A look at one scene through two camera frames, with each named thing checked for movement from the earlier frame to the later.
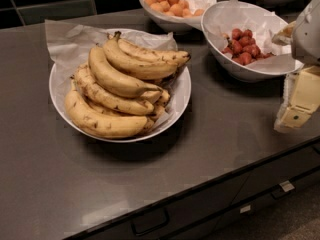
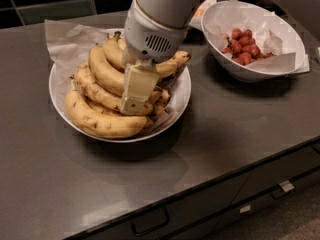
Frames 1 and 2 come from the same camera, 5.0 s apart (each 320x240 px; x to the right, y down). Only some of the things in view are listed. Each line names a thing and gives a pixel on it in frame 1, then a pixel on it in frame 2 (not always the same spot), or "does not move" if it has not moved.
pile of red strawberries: x=243 y=48 does not move
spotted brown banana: x=106 y=99 does not move
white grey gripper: x=307 y=34 -> x=148 y=37
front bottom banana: x=99 y=122 does not move
